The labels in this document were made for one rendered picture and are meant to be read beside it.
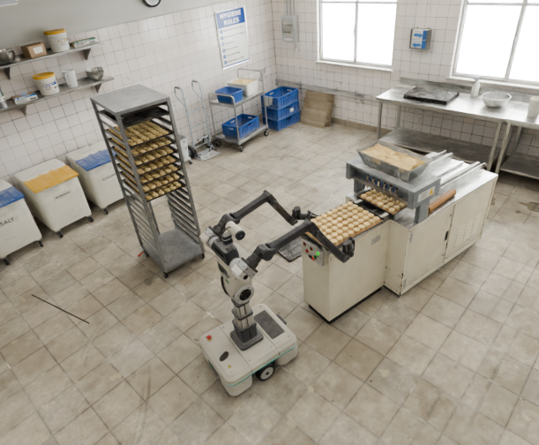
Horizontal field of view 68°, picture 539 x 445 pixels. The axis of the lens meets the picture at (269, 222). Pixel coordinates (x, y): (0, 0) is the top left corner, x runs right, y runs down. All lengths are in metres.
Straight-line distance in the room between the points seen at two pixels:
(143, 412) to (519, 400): 2.74
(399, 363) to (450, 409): 0.47
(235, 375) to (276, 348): 0.38
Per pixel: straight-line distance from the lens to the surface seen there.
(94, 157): 5.71
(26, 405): 3.96
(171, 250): 4.54
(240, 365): 3.18
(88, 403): 3.71
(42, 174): 5.62
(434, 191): 3.46
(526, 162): 6.13
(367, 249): 3.44
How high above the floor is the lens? 2.81
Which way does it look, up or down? 35 degrees down
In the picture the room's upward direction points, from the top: 6 degrees counter-clockwise
